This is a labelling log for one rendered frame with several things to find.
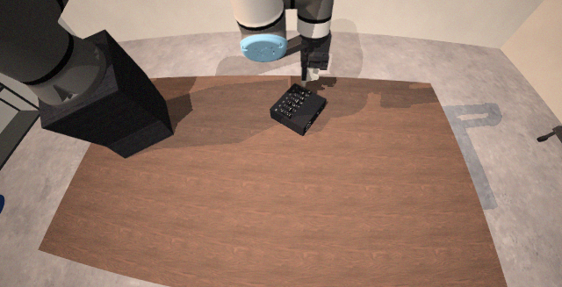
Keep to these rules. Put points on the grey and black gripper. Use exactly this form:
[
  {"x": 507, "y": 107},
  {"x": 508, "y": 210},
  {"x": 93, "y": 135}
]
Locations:
[{"x": 315, "y": 56}]

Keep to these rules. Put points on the black lighting desk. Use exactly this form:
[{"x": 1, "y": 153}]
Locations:
[{"x": 298, "y": 115}]

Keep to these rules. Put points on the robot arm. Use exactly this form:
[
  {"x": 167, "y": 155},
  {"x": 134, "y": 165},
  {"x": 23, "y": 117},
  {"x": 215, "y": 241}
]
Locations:
[{"x": 64, "y": 70}]

